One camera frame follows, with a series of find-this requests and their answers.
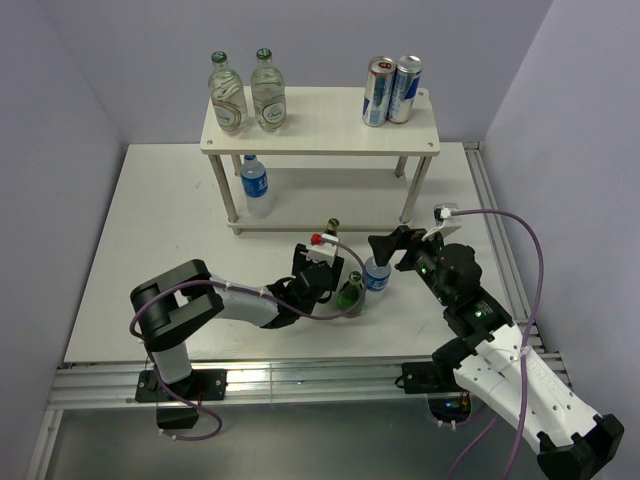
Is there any white two-tier wooden shelf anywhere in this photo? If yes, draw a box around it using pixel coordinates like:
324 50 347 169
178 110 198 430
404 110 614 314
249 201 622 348
200 87 441 234

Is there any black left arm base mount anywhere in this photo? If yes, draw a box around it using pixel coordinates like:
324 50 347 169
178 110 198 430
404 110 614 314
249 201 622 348
134 369 227 431

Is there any green glass Perrier bottle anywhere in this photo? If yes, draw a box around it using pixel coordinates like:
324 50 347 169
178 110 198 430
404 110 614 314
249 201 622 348
337 271 365 318
322 218 340 239

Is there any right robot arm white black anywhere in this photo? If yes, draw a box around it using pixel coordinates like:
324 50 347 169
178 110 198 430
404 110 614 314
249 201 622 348
368 226 624 479

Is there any clear Chang soda water bottle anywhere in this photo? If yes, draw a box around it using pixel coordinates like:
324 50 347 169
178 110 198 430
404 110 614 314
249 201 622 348
208 51 248 135
251 48 287 133

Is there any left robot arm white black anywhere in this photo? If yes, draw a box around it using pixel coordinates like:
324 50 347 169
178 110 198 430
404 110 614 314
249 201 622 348
130 244 344 399

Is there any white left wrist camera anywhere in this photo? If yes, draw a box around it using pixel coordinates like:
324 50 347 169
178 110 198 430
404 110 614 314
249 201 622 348
305 233 339 267

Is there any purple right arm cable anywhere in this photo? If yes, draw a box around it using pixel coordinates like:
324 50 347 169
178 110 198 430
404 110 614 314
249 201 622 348
447 208 546 480

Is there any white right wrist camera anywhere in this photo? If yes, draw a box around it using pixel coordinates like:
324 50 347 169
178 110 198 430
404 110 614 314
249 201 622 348
422 203 461 241

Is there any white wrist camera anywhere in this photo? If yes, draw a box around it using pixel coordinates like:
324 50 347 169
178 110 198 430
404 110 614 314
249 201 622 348
305 233 339 267
422 203 461 241

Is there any Pocari Sweat plastic bottle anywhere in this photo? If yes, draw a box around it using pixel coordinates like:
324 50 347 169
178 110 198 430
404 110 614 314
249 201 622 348
365 256 391 293
241 155 272 218

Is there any aluminium extrusion frame rail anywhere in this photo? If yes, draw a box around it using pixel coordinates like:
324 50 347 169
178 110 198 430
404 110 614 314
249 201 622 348
29 141 574 480

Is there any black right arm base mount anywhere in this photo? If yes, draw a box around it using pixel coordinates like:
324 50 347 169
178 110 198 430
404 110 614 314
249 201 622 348
394 361 472 422

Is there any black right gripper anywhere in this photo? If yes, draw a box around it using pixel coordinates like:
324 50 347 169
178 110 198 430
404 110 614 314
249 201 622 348
368 224 454 306

